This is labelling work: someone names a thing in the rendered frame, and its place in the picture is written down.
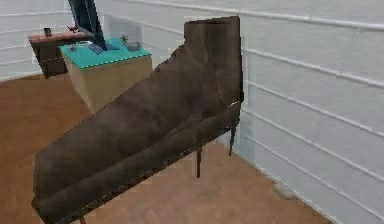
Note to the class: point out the grey bowl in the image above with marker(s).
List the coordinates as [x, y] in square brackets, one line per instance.
[133, 45]

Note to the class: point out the small teal glass object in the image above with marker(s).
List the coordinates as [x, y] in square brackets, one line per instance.
[73, 48]

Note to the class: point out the dark brown sofa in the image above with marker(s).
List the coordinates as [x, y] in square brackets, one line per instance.
[140, 133]

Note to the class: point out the reddish brown wooden desk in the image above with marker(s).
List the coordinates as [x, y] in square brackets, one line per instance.
[50, 53]

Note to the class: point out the teal topped beige cabinet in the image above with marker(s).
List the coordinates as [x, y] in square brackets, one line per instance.
[110, 73]

